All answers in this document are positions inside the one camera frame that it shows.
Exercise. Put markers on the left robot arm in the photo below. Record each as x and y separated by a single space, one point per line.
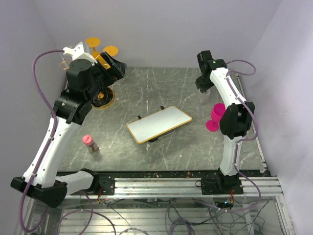
40 181

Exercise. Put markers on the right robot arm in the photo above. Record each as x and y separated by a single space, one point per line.
233 117

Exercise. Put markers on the white tablet yellow frame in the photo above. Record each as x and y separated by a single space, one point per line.
158 123

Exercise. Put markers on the yellow wine glass rear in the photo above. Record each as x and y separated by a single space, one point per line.
93 42

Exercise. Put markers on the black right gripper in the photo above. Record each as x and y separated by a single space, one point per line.
201 86

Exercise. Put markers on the small bottle pink cap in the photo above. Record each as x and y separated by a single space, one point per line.
90 144

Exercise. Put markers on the aluminium mounting rail frame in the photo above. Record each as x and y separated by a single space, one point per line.
166 203

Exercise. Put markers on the yellow wine glass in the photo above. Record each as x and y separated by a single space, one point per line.
93 42
111 50

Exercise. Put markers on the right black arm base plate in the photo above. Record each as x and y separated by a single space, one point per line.
220 185

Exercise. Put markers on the yellow wine glass front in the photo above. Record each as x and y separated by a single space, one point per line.
111 50

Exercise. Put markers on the black wire tablet stand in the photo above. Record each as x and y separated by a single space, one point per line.
161 135

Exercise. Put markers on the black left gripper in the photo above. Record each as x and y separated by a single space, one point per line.
116 72

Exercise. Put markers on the gold wire wine glass rack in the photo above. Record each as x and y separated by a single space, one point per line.
105 96

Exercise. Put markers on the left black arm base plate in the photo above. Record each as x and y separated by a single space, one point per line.
104 185

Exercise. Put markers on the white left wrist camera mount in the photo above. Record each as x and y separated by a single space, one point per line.
80 51

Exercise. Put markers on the clear wine glass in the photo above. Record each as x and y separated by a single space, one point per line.
205 97

